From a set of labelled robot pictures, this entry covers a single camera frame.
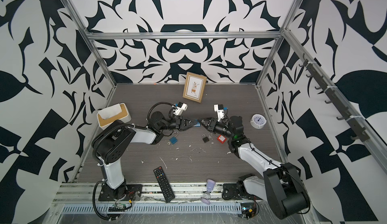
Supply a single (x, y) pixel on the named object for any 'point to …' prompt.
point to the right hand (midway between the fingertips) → (199, 121)
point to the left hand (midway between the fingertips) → (198, 122)
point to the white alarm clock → (258, 120)
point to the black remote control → (164, 184)
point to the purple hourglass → (210, 183)
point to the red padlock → (221, 138)
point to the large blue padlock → (174, 140)
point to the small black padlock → (205, 138)
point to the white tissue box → (118, 112)
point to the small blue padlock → (198, 124)
